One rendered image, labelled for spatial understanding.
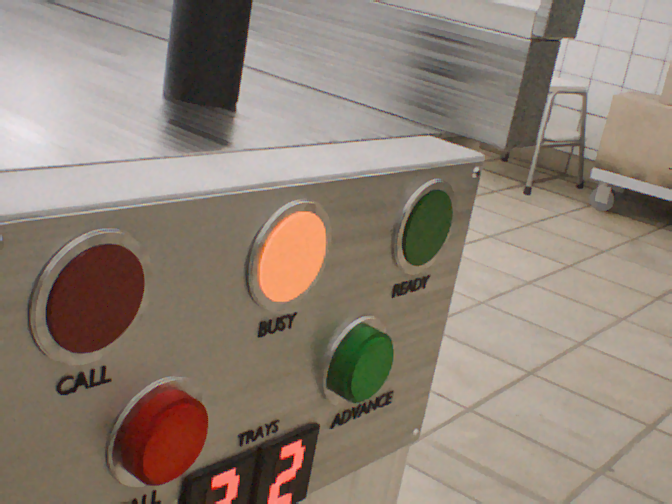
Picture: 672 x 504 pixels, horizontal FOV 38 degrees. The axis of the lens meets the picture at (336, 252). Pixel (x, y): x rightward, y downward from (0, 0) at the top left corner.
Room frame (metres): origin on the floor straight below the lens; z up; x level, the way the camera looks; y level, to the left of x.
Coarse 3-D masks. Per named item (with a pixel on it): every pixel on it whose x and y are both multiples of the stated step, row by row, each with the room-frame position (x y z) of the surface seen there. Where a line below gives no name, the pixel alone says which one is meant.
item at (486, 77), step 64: (64, 0) 0.61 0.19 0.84; (128, 0) 0.57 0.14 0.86; (256, 0) 0.51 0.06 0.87; (320, 0) 0.48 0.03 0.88; (384, 0) 0.46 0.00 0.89; (448, 0) 0.44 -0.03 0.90; (576, 0) 0.43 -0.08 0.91; (256, 64) 0.51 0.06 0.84; (320, 64) 0.48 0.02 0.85; (384, 64) 0.46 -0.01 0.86; (448, 64) 0.44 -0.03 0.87; (512, 64) 0.42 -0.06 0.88; (448, 128) 0.43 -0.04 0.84; (512, 128) 0.42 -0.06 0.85
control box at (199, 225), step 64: (0, 192) 0.24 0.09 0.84; (64, 192) 0.25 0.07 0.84; (128, 192) 0.26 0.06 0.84; (192, 192) 0.27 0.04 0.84; (256, 192) 0.29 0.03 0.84; (320, 192) 0.32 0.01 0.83; (384, 192) 0.35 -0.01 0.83; (448, 192) 0.38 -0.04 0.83; (0, 256) 0.22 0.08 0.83; (64, 256) 0.23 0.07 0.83; (192, 256) 0.27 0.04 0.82; (256, 256) 0.29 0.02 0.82; (384, 256) 0.35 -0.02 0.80; (448, 256) 0.39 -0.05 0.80; (0, 320) 0.22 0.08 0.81; (192, 320) 0.28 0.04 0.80; (256, 320) 0.30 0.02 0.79; (320, 320) 0.33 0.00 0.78; (384, 320) 0.36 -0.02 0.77; (0, 384) 0.22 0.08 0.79; (64, 384) 0.24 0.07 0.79; (128, 384) 0.26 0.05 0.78; (192, 384) 0.28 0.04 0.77; (256, 384) 0.31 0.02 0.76; (320, 384) 0.33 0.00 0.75; (384, 384) 0.37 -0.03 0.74; (0, 448) 0.23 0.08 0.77; (64, 448) 0.24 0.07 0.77; (256, 448) 0.31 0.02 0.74; (320, 448) 0.34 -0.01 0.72; (384, 448) 0.38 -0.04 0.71
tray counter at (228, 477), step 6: (222, 474) 0.29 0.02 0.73; (228, 474) 0.30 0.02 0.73; (234, 474) 0.30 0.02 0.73; (216, 480) 0.29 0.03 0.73; (222, 480) 0.29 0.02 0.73; (228, 480) 0.30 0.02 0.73; (234, 480) 0.30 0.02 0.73; (216, 486) 0.29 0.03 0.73; (228, 486) 0.30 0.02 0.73; (234, 486) 0.30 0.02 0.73; (210, 492) 0.29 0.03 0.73; (228, 492) 0.30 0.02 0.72; (234, 492) 0.30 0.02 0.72; (210, 498) 0.29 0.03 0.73; (228, 498) 0.30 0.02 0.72
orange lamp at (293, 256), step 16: (288, 224) 0.30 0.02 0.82; (304, 224) 0.31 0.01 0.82; (320, 224) 0.32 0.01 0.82; (272, 240) 0.30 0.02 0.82; (288, 240) 0.30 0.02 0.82; (304, 240) 0.31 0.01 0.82; (320, 240) 0.32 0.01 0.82; (272, 256) 0.30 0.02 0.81; (288, 256) 0.30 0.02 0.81; (304, 256) 0.31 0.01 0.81; (320, 256) 0.32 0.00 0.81; (272, 272) 0.30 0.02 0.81; (288, 272) 0.31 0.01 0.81; (304, 272) 0.31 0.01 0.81; (272, 288) 0.30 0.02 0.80; (288, 288) 0.31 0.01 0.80; (304, 288) 0.31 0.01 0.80
